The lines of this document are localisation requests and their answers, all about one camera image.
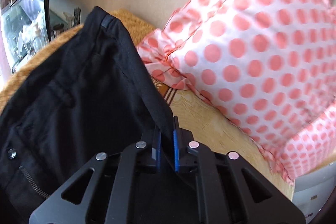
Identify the left pink polka dot pillow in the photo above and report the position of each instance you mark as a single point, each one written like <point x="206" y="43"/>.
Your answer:
<point x="267" y="65"/>

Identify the black pants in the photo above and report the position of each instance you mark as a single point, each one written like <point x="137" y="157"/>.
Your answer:
<point x="78" y="108"/>

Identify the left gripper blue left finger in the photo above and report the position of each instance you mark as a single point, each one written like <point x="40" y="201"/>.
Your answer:
<point x="156" y="148"/>

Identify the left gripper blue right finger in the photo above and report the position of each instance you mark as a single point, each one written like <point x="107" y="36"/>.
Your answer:
<point x="180" y="146"/>

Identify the cluttered side table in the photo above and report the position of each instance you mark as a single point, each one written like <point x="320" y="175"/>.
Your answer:
<point x="27" y="26"/>

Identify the white storage box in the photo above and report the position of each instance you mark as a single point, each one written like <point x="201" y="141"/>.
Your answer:
<point x="312" y="191"/>

